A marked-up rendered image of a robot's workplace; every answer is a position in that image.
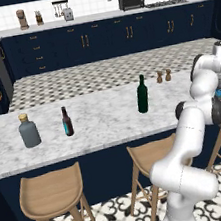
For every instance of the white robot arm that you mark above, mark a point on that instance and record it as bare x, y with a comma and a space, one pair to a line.
180, 175

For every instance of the clear bottle with blue label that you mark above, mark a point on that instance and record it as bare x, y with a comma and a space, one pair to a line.
219, 93

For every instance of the small wooden shaker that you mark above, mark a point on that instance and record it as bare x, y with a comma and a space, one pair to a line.
159, 77
168, 75

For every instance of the navy tall cabinet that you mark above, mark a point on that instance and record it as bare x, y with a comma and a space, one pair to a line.
218, 17

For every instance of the dark green glass bottle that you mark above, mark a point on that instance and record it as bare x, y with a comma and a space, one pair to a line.
142, 99

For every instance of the black hob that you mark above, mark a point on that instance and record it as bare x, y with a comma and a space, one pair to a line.
165, 3

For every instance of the navy base cupboard run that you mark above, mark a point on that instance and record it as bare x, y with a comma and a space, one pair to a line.
111, 38

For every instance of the black toaster oven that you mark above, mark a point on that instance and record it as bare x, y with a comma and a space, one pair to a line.
131, 1

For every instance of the brown bottle with blue label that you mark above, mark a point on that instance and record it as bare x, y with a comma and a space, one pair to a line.
67, 124

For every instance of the silver toaster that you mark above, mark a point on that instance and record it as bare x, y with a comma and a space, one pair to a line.
68, 14

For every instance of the dark knife block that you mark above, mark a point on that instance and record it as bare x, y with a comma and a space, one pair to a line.
39, 18

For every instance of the grey bottle with gold cap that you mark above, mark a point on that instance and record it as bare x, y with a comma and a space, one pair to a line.
29, 133

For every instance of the brown coffee grinder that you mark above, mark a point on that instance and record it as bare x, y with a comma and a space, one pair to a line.
22, 20

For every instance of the grey dishwasher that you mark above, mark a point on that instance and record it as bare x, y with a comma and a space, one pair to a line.
3, 73

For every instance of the rail with hanging tools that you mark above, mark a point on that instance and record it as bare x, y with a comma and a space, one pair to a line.
59, 4

